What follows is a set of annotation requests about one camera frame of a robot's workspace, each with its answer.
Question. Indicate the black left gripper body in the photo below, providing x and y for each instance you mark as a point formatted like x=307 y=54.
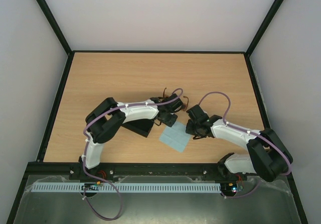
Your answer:
x=167 y=121

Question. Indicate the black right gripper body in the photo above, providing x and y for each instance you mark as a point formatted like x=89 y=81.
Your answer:
x=194 y=130

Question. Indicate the brown translucent sunglasses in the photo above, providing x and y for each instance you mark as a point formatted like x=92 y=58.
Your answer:
x=184 y=103

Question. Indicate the light blue cleaning cloth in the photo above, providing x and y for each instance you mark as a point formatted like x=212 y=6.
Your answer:
x=175 y=137

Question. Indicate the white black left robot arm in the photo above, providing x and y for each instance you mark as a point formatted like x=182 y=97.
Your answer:
x=104 y=121

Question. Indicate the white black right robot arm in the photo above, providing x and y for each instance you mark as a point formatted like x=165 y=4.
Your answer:
x=266 y=155

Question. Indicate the black glasses case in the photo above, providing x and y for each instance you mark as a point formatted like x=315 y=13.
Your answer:
x=141 y=127

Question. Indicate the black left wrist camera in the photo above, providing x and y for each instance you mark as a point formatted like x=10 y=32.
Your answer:
x=173 y=106

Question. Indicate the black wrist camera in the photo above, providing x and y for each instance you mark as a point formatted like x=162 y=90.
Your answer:
x=173 y=106
x=196 y=114

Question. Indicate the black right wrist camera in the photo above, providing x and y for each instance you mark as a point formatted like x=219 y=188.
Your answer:
x=196 y=114

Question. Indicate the light blue slotted cable duct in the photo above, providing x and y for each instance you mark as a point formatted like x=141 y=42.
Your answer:
x=127 y=187

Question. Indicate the black enclosure frame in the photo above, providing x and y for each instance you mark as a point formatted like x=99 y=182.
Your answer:
x=132 y=50

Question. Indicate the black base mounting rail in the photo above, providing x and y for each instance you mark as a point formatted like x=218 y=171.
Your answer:
x=113 y=171

